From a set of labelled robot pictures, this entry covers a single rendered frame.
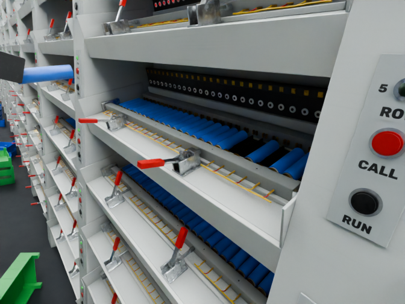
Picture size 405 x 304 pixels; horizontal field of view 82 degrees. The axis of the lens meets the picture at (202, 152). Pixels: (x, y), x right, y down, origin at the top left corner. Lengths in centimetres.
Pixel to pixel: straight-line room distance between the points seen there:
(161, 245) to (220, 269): 14
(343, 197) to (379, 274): 6
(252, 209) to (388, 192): 14
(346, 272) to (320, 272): 2
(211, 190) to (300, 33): 20
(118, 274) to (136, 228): 22
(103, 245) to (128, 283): 17
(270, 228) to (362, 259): 8
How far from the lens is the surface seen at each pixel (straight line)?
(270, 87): 41
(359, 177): 20
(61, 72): 37
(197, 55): 32
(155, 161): 31
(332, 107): 20
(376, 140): 19
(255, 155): 34
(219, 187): 31
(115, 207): 64
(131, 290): 71
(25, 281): 155
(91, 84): 71
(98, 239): 86
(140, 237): 54
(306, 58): 23
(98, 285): 100
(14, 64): 36
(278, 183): 28
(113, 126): 56
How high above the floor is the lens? 108
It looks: 17 degrees down
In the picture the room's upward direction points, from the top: 8 degrees clockwise
